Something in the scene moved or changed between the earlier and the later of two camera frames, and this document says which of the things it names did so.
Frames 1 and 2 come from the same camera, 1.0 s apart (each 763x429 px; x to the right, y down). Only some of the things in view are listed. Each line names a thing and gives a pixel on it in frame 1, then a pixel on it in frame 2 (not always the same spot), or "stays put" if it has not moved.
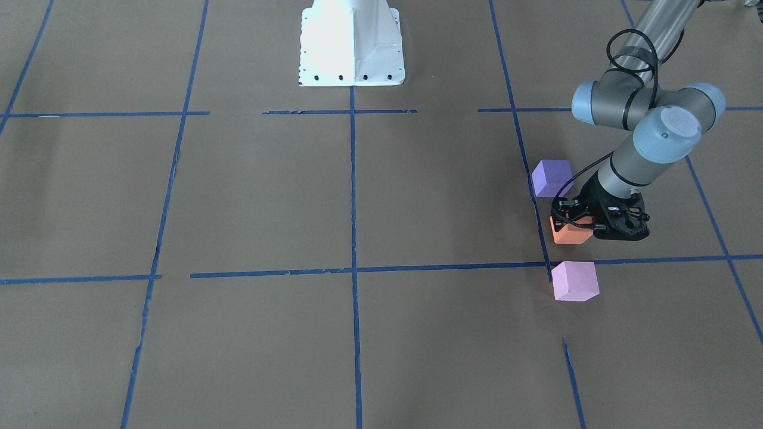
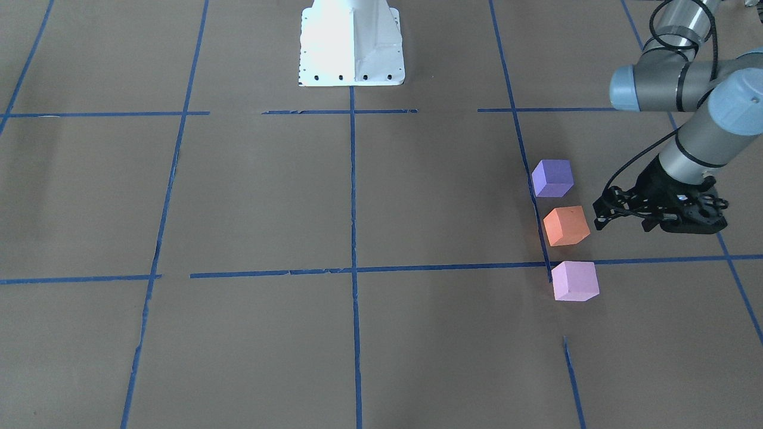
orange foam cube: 571,233 stays put
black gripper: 625,218 to 706,217
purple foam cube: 550,175 stays put
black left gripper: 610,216 to 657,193
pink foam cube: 575,280 stays put
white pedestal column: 351,43 stays put
